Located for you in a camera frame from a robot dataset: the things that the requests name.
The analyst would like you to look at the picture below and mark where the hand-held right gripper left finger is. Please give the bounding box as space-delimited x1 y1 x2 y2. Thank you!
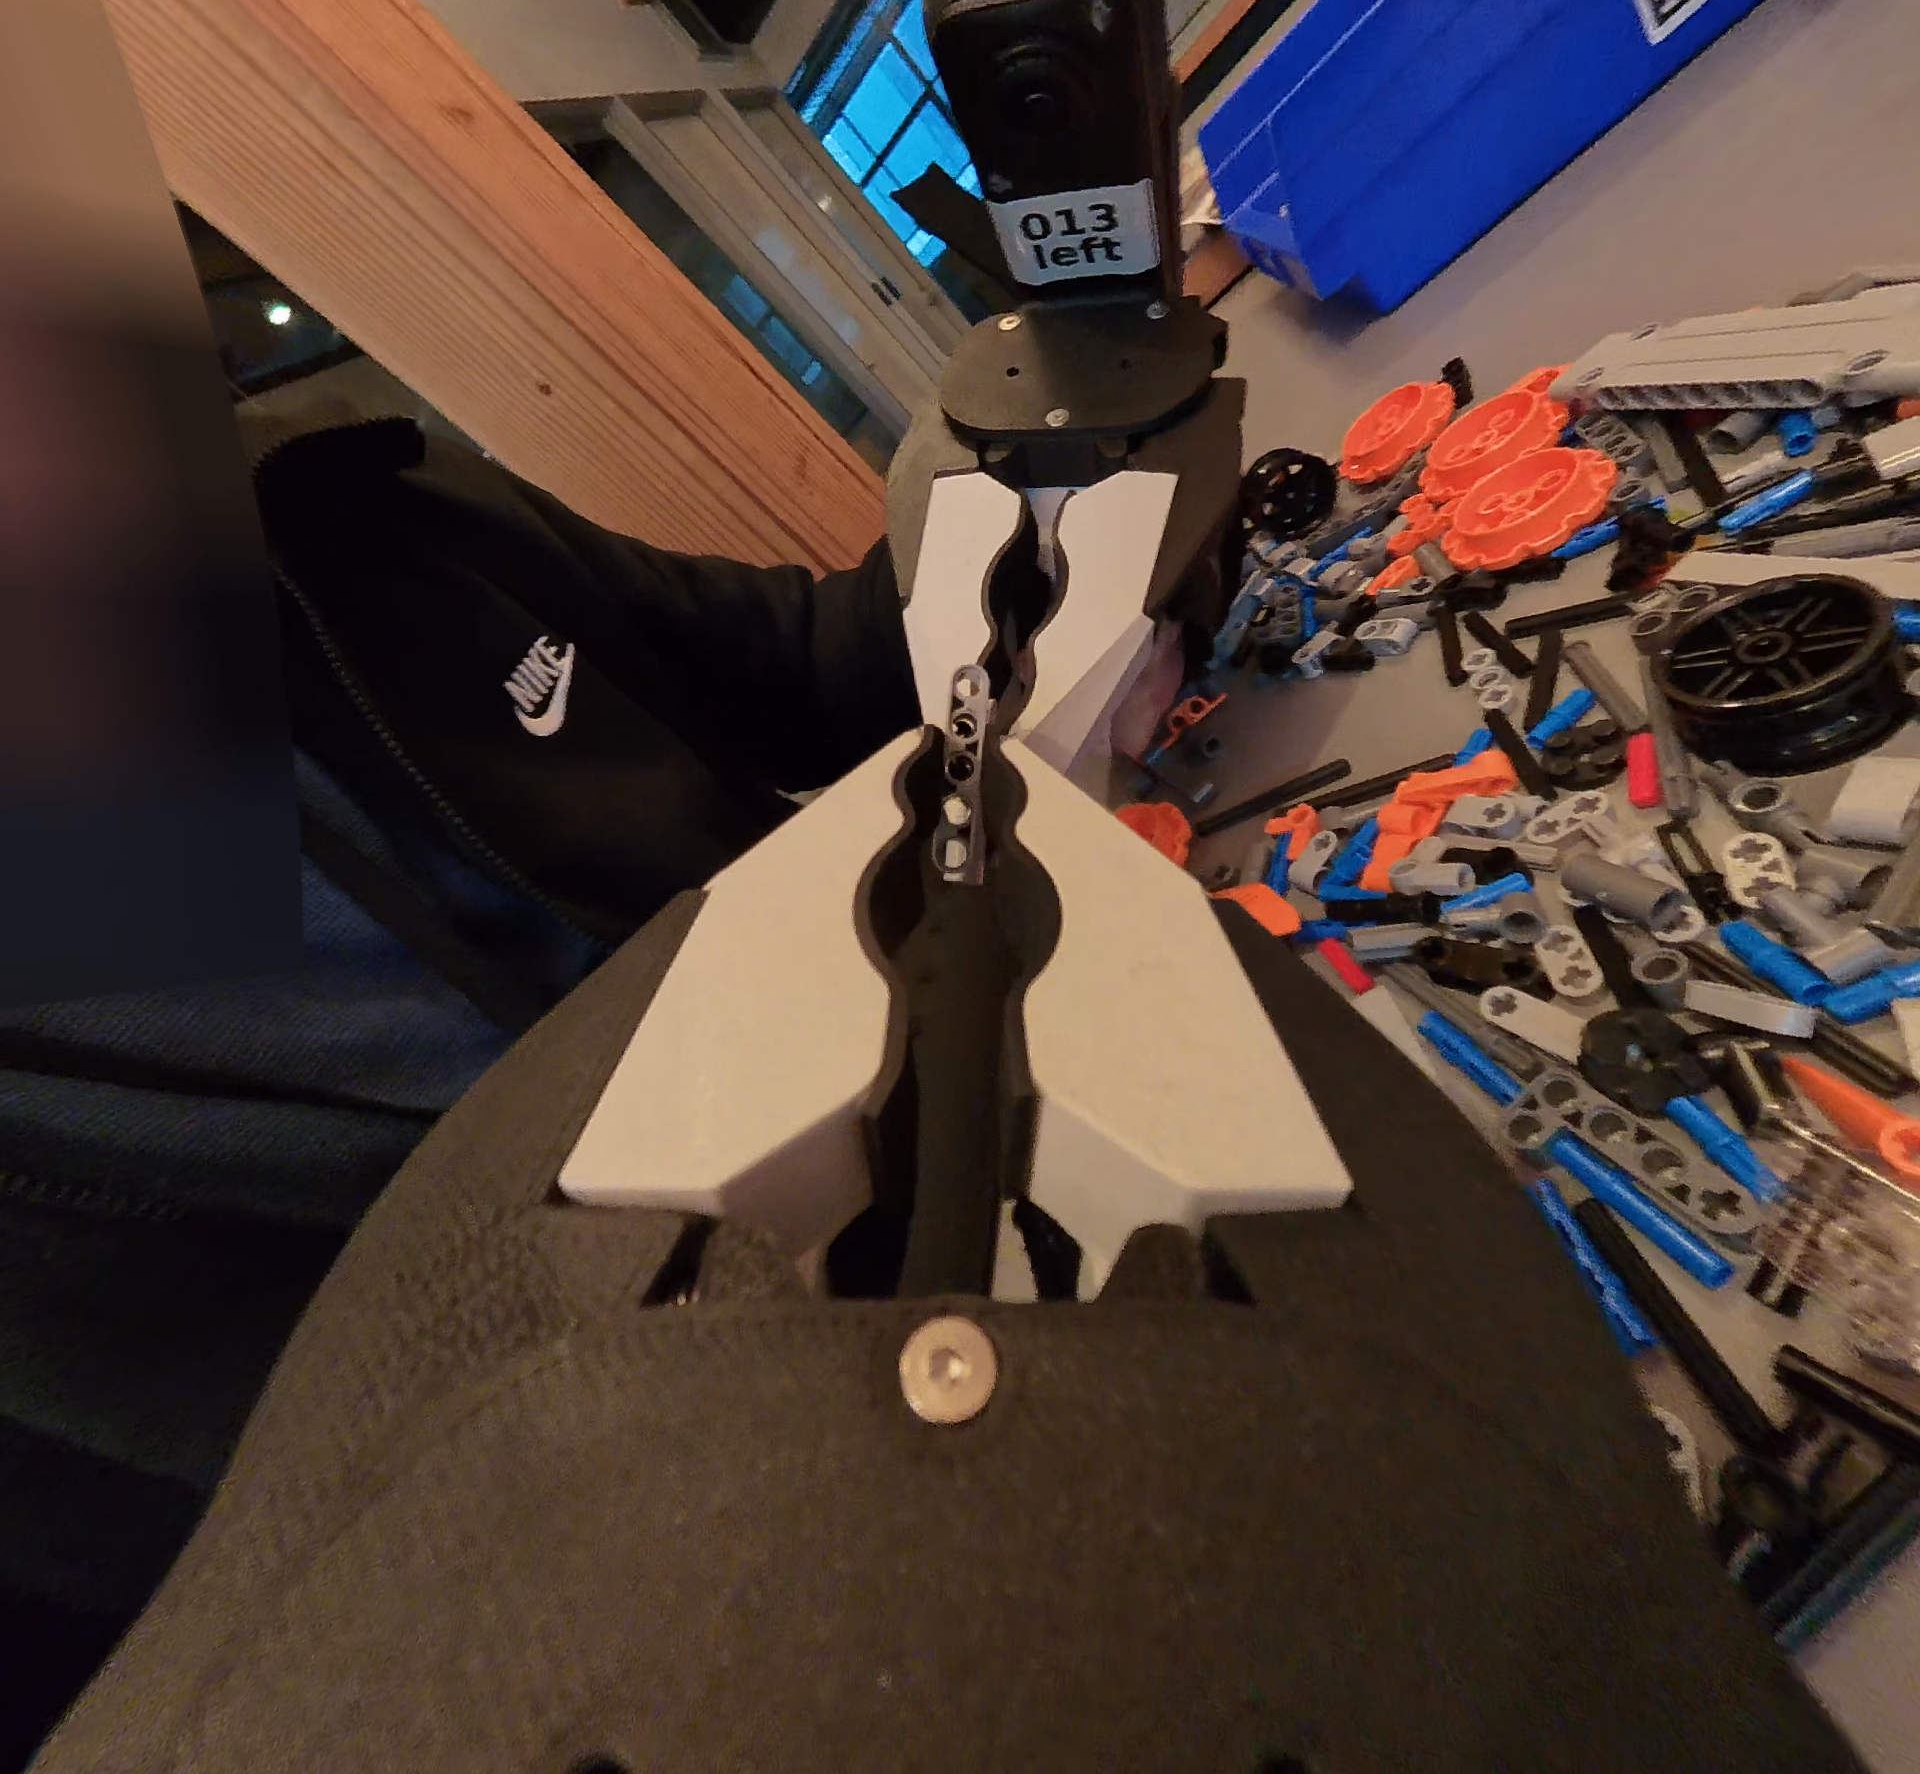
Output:
565 734 952 1296

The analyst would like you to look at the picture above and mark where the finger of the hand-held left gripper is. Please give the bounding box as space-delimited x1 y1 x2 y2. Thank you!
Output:
1004 471 1190 775
905 466 1047 732

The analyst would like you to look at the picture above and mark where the black spoked wheel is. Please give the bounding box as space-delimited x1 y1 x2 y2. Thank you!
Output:
1649 575 1911 775

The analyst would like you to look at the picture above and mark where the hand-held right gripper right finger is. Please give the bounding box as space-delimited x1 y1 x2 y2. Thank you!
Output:
979 734 1351 1296

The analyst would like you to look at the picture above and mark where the grey beam piece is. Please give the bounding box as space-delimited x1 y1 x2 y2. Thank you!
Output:
923 664 999 890

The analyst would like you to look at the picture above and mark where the long grey frame piece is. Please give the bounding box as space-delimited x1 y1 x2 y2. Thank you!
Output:
1552 278 1920 415

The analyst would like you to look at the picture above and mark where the pile of plastic building pieces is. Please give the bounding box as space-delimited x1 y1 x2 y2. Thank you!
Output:
1117 275 1920 1656

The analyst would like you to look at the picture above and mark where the blue storage bin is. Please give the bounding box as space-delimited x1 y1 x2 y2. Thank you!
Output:
1195 0 1920 314

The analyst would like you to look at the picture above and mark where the wooden post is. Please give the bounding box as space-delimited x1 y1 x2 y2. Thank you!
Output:
55 0 890 577

